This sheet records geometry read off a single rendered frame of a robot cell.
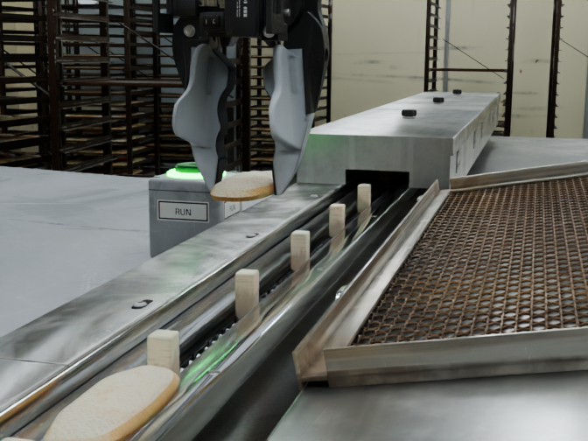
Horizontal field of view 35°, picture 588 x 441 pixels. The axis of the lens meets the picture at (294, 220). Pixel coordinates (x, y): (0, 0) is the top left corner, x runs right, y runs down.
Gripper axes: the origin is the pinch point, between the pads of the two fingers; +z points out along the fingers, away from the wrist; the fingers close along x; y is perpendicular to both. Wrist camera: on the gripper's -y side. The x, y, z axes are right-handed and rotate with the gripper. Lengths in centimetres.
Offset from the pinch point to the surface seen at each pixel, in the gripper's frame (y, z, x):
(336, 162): -45.4, 4.8, -4.5
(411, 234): -4.0, 4.2, 10.1
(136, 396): 21.0, 7.4, 1.6
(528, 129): -700, 53, 4
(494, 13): -700, -37, -27
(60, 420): 24.1, 7.5, -0.4
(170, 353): 15.7, 7.2, 1.0
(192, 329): 8.1, 8.4, -0.8
